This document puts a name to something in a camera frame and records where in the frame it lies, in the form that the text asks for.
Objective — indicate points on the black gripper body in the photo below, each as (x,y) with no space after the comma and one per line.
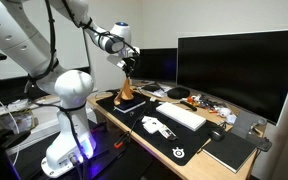
(131,62)

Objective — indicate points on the orange cloth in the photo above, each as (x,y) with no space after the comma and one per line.
(125,93)

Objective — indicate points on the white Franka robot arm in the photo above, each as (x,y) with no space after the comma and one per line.
(70,90)

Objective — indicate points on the black book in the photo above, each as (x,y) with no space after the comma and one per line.
(132,105)

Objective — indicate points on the black device on papers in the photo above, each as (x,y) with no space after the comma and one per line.
(151,88)

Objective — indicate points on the small black monitor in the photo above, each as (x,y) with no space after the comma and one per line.
(157,64)

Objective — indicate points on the small white card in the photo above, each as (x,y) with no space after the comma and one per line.
(146,118)

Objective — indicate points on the black oval case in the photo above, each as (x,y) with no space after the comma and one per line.
(178,92)

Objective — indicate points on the black stick remote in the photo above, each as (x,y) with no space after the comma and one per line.
(188,106)

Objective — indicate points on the white keyboard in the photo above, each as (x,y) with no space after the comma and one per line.
(181,116)

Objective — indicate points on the black and white remote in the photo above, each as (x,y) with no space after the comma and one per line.
(168,134)

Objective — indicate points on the pile of small colourful items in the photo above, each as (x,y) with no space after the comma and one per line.
(200,101)

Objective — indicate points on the black desk mat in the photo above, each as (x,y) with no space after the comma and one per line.
(184,146)

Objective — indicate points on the black perforated robot table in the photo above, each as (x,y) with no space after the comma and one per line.
(117,163)

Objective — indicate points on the white round figurine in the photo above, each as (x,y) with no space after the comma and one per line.
(226,113)

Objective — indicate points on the black computer mouse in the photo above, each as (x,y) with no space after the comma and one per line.
(217,134)

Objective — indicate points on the large black monitor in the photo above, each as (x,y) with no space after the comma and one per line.
(244,70)

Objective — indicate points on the wooden desk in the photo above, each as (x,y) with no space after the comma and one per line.
(204,166)

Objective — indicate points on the cluttered low shelf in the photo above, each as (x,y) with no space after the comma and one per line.
(14,113)

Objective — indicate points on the grey monitor stand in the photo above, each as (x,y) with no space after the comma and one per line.
(245,123)

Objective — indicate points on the black flat notebook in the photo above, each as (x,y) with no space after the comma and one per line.
(230,151)

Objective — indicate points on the black stand base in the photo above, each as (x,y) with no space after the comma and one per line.
(262,144)

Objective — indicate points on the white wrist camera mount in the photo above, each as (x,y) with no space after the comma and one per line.
(116,61)

